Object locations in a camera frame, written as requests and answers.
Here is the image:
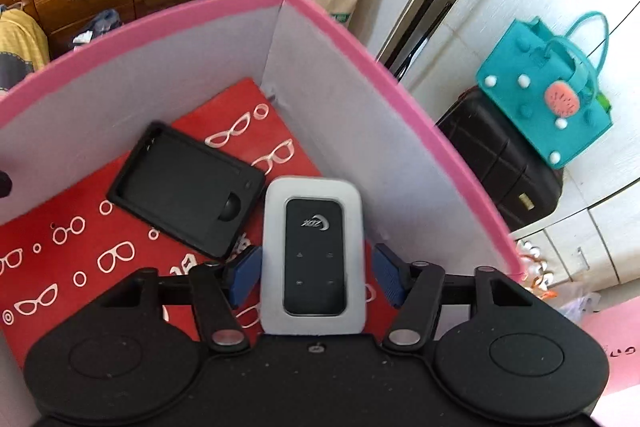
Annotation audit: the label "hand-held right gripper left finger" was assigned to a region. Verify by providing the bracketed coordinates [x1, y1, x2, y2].
[97, 246, 264, 354]

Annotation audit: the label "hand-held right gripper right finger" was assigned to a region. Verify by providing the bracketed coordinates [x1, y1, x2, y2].
[374, 243, 533, 354]

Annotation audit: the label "white pocket router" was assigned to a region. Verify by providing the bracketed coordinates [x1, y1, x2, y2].
[259, 177, 367, 336]

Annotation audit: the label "pink cardboard box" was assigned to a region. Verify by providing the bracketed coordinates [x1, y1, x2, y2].
[0, 0, 528, 427]

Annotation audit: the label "red glasses-print liner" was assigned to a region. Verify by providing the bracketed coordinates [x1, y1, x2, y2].
[0, 78, 376, 368]

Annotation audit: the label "black silicone case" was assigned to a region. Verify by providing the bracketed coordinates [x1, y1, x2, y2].
[106, 121, 267, 259]

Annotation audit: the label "yellow garment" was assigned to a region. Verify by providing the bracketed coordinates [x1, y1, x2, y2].
[0, 9, 51, 95]

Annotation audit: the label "black suitcase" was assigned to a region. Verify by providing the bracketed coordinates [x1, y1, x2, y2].
[436, 87, 564, 233]

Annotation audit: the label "clear plastic packets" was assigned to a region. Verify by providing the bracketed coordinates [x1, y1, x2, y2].
[515, 242, 601, 324]

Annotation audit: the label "blue clothing heap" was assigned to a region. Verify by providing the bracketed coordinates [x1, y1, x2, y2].
[72, 9, 124, 46]

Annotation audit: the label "teal felt handbag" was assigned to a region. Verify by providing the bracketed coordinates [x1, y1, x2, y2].
[475, 11, 614, 170]

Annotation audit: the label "pink shopping bag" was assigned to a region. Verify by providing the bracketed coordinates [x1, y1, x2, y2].
[575, 307, 640, 427]

